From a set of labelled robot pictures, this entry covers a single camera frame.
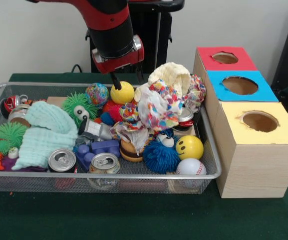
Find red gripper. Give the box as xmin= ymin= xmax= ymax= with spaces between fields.
xmin=93 ymin=45 xmax=145 ymax=90

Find colourful confetti print paper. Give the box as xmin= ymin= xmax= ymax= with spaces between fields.
xmin=137 ymin=79 xmax=186 ymax=132
xmin=110 ymin=102 xmax=151 ymax=156
xmin=183 ymin=74 xmax=207 ymax=112

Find cream knitted cloth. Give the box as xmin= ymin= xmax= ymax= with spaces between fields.
xmin=147 ymin=62 xmax=192 ymax=101

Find mint green knitted cloth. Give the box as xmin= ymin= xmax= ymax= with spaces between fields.
xmin=11 ymin=126 xmax=78 ymax=171
xmin=25 ymin=101 xmax=78 ymax=135

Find shallow clear mesh bin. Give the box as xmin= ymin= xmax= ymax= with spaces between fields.
xmin=0 ymin=81 xmax=222 ymax=195

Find wooden box with three holes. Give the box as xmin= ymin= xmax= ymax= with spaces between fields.
xmin=191 ymin=46 xmax=288 ymax=199

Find blue spiky toy with eyes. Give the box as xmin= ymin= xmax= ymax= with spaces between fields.
xmin=142 ymin=136 xmax=182 ymax=175

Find silver topped pale can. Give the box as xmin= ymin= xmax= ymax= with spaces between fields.
xmin=88 ymin=152 xmax=121 ymax=175

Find yellow smiley ball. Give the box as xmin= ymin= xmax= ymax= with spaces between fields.
xmin=175 ymin=135 xmax=204 ymax=161

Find silver topped dark can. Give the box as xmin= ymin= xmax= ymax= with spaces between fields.
xmin=48 ymin=148 xmax=77 ymax=173

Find white baseball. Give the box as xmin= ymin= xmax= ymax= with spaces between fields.
xmin=175 ymin=157 xmax=207 ymax=176

